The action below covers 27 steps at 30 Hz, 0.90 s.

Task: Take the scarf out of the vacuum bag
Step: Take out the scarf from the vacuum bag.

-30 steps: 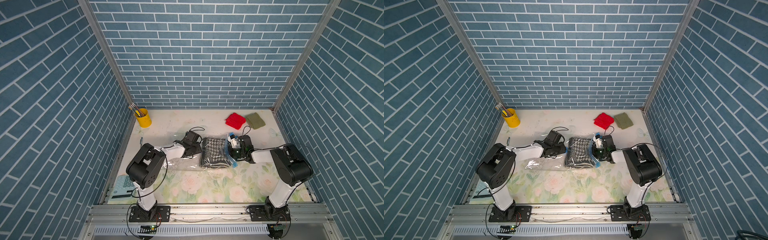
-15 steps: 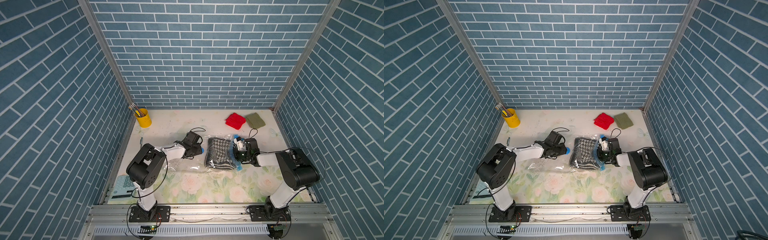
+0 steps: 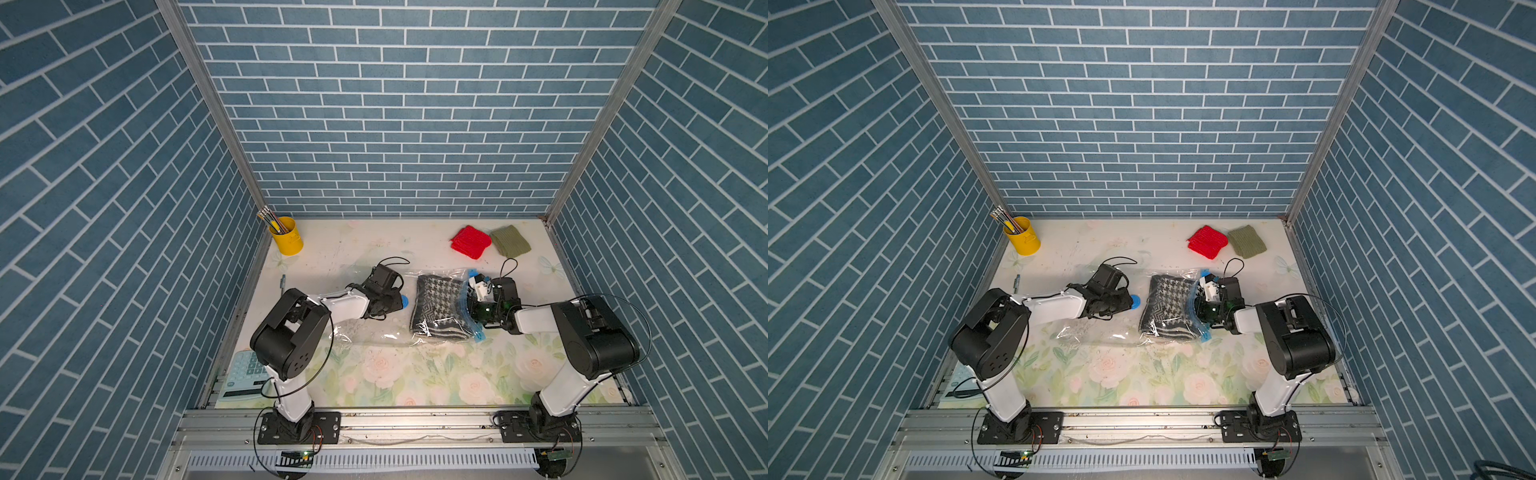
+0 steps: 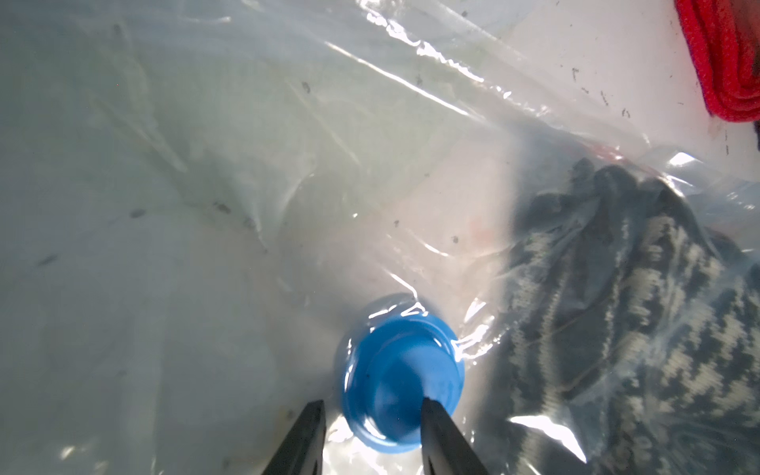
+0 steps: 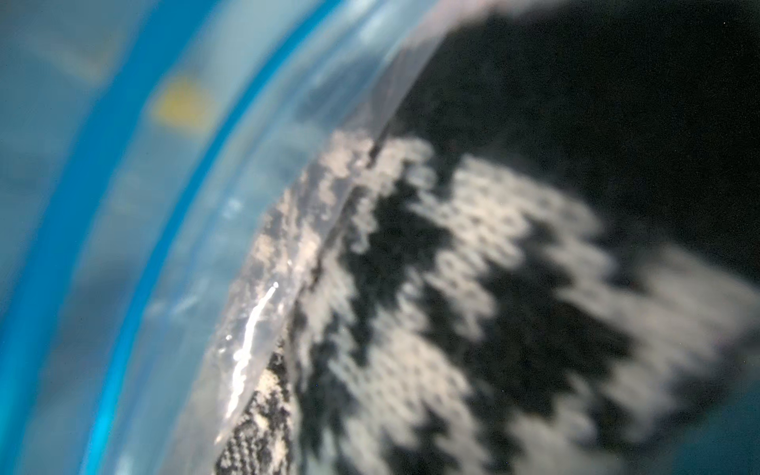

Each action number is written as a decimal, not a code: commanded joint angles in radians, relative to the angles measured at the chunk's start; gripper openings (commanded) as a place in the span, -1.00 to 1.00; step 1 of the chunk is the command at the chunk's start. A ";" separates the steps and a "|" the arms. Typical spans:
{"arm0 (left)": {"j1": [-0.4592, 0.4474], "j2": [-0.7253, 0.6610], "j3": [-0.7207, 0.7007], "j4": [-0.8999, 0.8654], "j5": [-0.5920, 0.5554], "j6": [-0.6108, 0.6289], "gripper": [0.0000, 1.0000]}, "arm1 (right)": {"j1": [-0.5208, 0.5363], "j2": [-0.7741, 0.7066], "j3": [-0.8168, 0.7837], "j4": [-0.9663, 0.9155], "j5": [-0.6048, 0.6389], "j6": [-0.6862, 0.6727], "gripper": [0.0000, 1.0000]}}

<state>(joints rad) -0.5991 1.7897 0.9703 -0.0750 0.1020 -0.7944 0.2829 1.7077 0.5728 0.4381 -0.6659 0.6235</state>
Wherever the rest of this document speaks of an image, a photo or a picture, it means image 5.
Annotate houndstooth black white scarf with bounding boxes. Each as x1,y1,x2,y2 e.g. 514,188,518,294
214,1,759,474

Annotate clear plastic vacuum bag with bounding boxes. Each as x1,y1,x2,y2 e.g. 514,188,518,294
0,0,452,475

